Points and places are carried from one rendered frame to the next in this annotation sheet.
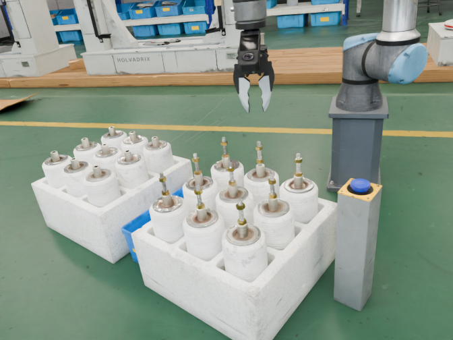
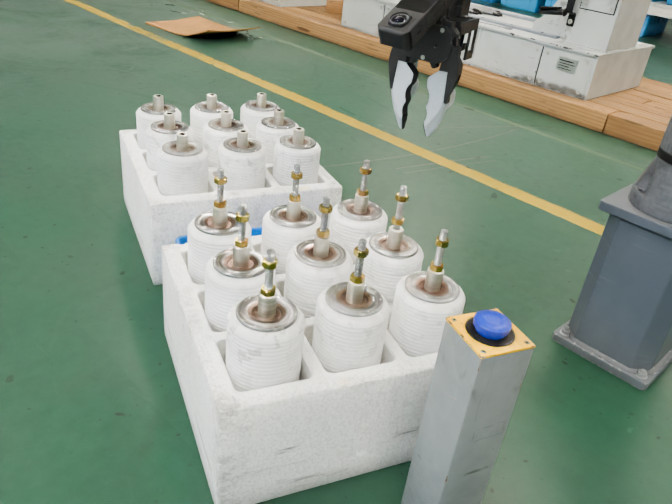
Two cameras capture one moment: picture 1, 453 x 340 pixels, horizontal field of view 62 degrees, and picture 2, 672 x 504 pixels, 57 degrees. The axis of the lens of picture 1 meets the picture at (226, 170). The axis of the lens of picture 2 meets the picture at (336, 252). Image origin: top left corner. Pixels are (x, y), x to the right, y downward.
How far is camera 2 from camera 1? 0.34 m
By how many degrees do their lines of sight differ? 19
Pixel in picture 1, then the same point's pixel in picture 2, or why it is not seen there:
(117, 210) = (184, 210)
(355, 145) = (630, 279)
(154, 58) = not seen: hidden behind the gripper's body
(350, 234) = (444, 404)
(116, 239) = not seen: hidden behind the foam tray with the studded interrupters
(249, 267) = (247, 367)
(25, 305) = (17, 282)
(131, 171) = (234, 162)
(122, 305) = (115, 343)
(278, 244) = (333, 361)
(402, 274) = not seen: outside the picture
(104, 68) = (366, 22)
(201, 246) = (215, 304)
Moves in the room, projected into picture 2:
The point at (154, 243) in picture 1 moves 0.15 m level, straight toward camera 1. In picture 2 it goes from (174, 271) to (128, 329)
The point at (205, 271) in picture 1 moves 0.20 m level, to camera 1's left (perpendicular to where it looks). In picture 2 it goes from (196, 342) to (78, 293)
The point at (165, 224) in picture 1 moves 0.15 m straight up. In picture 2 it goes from (198, 251) to (197, 156)
